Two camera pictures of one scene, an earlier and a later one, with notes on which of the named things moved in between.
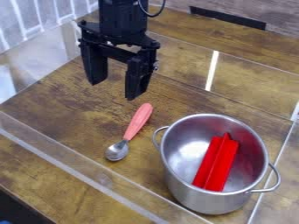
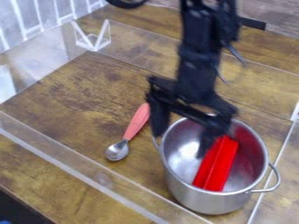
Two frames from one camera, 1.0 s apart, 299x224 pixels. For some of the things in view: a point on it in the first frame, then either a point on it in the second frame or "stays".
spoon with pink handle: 118,150 stays
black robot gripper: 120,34 -> 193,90
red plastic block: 217,163 stays
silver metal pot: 184,143 stays
